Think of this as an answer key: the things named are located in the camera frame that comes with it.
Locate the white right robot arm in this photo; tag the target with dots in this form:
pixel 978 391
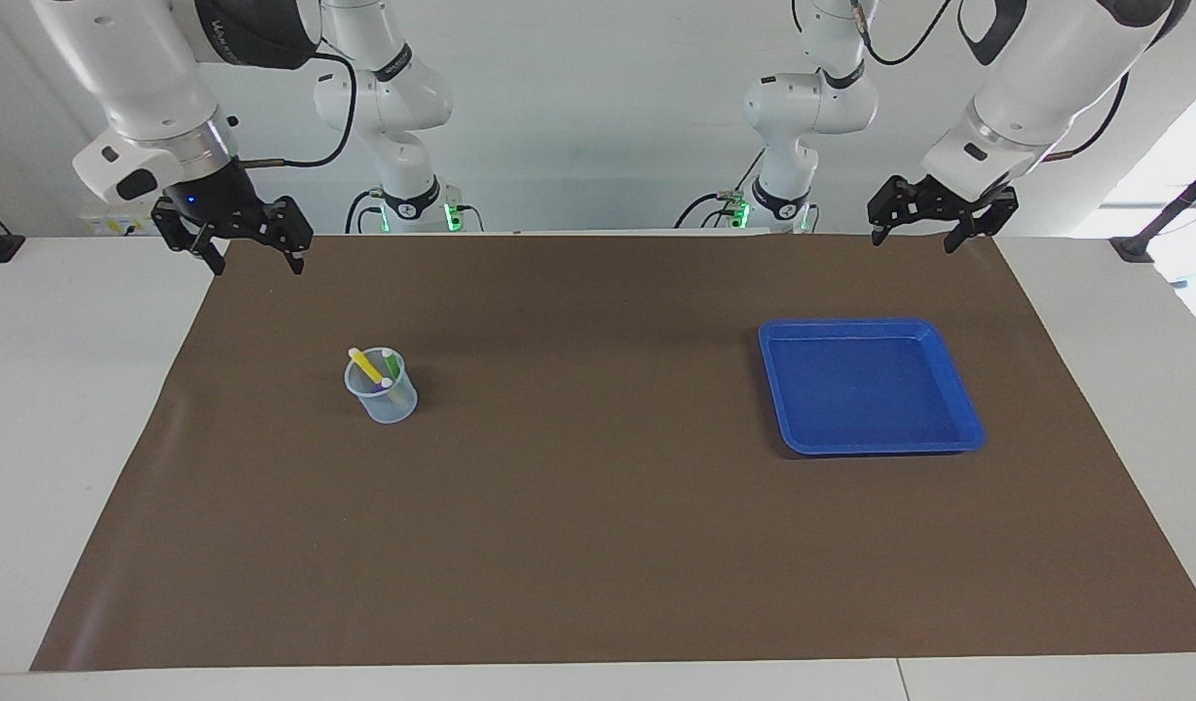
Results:
pixel 130 78

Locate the white wall socket box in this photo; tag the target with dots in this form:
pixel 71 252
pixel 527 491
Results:
pixel 121 224

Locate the brown table mat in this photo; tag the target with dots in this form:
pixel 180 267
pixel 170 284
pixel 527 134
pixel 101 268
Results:
pixel 598 545

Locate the blue plastic tray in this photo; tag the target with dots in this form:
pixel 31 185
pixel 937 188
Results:
pixel 871 389

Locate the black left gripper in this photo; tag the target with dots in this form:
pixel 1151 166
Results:
pixel 949 195

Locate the black pole stand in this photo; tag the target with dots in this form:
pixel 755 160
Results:
pixel 1168 214

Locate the translucent plastic cup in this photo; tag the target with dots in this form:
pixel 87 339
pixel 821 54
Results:
pixel 389 409

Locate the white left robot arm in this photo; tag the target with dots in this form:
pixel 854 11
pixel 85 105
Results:
pixel 1036 88

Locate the yellow pen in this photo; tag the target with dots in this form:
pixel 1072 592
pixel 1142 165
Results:
pixel 366 365

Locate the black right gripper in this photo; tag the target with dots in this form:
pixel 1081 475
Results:
pixel 218 204

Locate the green pen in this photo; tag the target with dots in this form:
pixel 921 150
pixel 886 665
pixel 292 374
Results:
pixel 392 365

